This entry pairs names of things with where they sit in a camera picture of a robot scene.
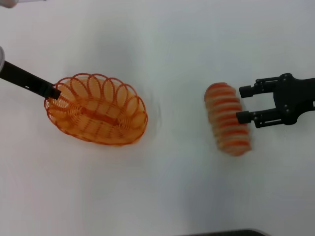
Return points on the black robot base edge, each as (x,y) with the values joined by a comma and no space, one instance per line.
(229,232)

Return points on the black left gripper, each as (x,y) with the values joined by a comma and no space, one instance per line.
(14,75)

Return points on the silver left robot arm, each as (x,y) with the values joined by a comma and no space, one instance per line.
(2,59)

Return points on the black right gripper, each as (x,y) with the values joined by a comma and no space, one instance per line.
(297,98)

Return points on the long striped bread loaf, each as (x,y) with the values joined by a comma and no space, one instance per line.
(227,118)

